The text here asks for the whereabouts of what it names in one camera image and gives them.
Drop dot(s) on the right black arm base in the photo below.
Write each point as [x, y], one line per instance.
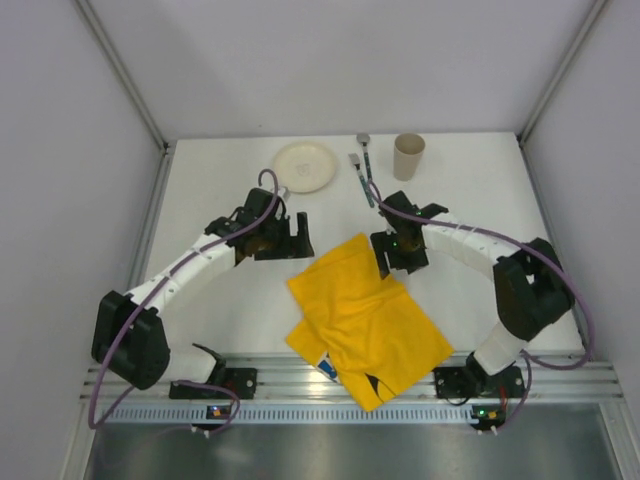
[458, 383]

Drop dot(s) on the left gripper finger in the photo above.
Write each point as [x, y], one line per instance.
[283, 224]
[302, 243]

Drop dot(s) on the slotted grey cable duct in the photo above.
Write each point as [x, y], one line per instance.
[276, 414]

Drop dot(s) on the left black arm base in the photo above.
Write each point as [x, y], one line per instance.
[241, 381]

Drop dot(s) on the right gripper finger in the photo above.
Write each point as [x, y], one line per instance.
[413, 261]
[382, 263]

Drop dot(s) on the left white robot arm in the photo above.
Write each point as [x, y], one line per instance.
[136, 333]

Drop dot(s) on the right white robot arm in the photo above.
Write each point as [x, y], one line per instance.
[530, 294]

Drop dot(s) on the left aluminium frame post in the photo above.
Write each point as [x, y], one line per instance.
[97, 30]

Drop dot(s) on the fork with teal handle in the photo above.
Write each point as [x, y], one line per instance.
[356, 162]

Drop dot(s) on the beige cup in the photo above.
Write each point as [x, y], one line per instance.
[408, 152]

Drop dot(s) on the aluminium mounting rail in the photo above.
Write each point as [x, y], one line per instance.
[286, 377]

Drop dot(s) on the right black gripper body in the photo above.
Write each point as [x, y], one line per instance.
[388, 248]

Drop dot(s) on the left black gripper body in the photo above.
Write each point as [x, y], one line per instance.
[288, 240]

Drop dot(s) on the cream round plate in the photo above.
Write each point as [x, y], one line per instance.
[305, 166]

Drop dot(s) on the spoon with teal handle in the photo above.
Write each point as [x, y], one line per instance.
[364, 140]

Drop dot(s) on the right aluminium frame post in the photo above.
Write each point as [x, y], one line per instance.
[570, 54]

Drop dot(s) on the yellow cartoon cloth placemat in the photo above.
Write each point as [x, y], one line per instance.
[360, 330]

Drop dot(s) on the aluminium frame post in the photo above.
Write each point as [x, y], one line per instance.
[570, 54]
[97, 30]

